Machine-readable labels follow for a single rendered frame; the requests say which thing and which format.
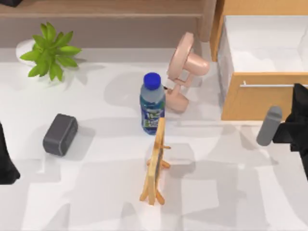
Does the pale grey rounded box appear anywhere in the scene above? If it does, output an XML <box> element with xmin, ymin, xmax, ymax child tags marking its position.
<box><xmin>256</xmin><ymin>105</ymin><xmax>283</xmax><ymax>147</ymax></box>

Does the pale wooden drawer front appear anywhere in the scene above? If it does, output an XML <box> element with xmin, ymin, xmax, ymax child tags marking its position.
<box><xmin>220</xmin><ymin>72</ymin><xmax>308</xmax><ymax>121</ymax></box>

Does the pulled out drawer, grey inside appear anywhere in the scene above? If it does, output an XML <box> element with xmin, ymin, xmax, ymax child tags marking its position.
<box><xmin>217</xmin><ymin>15</ymin><xmax>308</xmax><ymax>106</ymax></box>

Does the wooden cupboard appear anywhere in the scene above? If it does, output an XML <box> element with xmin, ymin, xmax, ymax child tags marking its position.
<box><xmin>208</xmin><ymin>0</ymin><xmax>308</xmax><ymax>63</ymax></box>

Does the pink desk fan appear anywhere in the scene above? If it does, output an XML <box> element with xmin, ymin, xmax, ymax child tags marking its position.
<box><xmin>164</xmin><ymin>32</ymin><xmax>210</xmax><ymax>113</ymax></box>

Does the wooden framed blackboard on easel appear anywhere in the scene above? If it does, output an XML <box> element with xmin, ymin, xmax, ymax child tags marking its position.
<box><xmin>139</xmin><ymin>117</ymin><xmax>172</xmax><ymax>206</ymax></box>

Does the blue bottle with blue cap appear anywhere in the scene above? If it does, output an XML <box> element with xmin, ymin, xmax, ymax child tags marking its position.
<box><xmin>139</xmin><ymin>72</ymin><xmax>167</xmax><ymax>136</ymax></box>

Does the wooden open shelf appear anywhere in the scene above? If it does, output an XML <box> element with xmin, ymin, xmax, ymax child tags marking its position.
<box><xmin>0</xmin><ymin>0</ymin><xmax>218</xmax><ymax>49</ymax></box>

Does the dark grey speaker box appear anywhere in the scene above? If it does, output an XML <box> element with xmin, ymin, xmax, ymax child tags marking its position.
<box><xmin>42</xmin><ymin>113</ymin><xmax>79</xmax><ymax>156</ymax></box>

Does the green plant in white pot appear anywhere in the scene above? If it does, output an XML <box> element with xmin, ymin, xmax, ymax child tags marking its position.
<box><xmin>15</xmin><ymin>22</ymin><xmax>83</xmax><ymax>82</ymax></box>

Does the dark object on shelf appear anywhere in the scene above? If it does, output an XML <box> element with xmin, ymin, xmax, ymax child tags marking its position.
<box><xmin>0</xmin><ymin>0</ymin><xmax>24</xmax><ymax>8</ymax></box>

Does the long metal drawer handle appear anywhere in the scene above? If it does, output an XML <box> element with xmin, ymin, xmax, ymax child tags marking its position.
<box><xmin>240</xmin><ymin>81</ymin><xmax>295</xmax><ymax>88</ymax></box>

